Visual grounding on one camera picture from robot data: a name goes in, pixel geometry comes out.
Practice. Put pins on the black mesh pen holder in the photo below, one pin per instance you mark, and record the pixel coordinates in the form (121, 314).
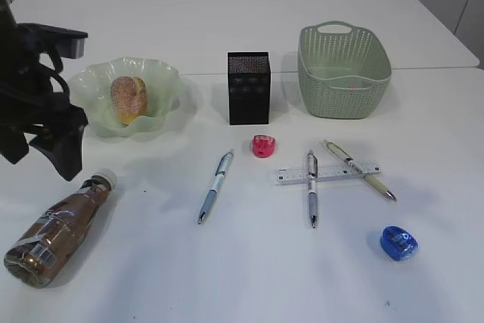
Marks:
(249, 88)

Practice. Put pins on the sugared bread roll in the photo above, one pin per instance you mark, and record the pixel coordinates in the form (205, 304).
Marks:
(129, 98)

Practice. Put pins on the beige patterned pen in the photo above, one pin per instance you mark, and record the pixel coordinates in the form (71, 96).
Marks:
(356, 166)

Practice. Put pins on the green plastic woven basket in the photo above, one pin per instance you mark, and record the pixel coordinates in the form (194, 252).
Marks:
(333, 55)

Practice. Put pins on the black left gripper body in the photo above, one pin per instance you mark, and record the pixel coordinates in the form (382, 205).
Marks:
(34, 96)

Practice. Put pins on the transparent plastic ruler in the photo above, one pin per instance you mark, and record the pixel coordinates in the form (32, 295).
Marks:
(299, 175)

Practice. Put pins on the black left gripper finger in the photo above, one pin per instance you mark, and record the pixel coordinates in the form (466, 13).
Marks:
(63, 149)
(13, 145)

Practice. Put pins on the green wavy glass plate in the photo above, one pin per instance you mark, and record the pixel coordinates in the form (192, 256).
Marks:
(90, 90)

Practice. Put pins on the blue transparent pencil sharpener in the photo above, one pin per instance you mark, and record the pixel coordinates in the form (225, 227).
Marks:
(397, 243)

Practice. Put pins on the grey grip patterned pen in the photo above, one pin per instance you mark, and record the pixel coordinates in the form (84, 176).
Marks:
(312, 174)

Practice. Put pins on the blue grip white pen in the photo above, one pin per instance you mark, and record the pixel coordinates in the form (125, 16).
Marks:
(218, 180)

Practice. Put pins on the pink pencil sharpener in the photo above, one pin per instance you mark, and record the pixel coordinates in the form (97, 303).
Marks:
(263, 146)

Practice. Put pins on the brown coffee drink bottle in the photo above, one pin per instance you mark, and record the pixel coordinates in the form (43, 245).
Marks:
(45, 248)

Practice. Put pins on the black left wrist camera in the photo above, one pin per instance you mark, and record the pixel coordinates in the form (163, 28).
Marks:
(42, 38)

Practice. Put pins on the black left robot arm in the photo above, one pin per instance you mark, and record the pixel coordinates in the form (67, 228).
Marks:
(7, 9)

